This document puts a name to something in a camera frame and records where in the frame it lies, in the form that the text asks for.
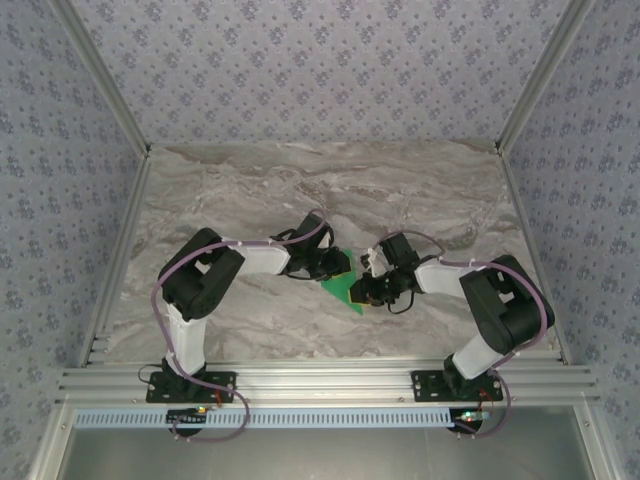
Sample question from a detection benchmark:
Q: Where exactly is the grey metal panel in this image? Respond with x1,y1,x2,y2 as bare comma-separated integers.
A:
29,403,624,480

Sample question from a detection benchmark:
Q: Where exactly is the thin black left gripper cable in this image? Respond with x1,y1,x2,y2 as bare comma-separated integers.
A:
282,268,322,284

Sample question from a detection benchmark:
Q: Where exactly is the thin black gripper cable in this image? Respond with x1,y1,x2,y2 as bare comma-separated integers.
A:
282,268,322,284
386,289,417,316

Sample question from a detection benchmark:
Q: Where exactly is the thin black right gripper cable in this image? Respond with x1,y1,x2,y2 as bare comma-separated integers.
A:
386,289,417,316

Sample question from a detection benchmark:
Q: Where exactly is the aluminium cross rail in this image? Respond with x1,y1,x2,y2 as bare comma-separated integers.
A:
54,363,601,407

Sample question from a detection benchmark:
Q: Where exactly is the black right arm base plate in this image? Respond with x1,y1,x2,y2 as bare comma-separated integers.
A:
410,369,504,404

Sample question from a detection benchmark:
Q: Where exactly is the slotted pale cable duct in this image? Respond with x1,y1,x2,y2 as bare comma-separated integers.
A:
73,408,506,430

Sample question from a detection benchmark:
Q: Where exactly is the aluminium right side rail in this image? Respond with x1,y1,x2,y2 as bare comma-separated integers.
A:
494,144,572,366

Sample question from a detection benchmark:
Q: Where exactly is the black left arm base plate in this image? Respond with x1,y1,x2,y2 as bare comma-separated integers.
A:
145,370,238,404

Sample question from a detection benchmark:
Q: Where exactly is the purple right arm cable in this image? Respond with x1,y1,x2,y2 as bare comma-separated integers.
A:
382,228,549,440

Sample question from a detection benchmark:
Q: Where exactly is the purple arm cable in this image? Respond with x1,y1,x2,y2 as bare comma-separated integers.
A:
382,228,549,440
152,208,332,446

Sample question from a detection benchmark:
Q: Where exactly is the aluminium left side rail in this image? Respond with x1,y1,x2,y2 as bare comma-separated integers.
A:
78,149,154,369

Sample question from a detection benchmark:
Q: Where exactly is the thin black base wire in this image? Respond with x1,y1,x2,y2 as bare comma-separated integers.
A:
137,364,164,389

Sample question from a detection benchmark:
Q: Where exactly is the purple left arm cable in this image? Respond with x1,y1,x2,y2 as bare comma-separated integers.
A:
152,208,332,446

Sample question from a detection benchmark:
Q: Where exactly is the aluminium right frame post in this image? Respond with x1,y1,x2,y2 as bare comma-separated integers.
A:
493,0,599,154

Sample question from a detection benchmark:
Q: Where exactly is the aluminium frame post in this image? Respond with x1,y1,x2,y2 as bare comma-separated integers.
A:
493,0,599,154
52,0,153,157

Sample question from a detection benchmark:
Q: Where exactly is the aluminium left frame post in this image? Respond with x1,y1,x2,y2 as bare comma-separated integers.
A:
52,0,153,157

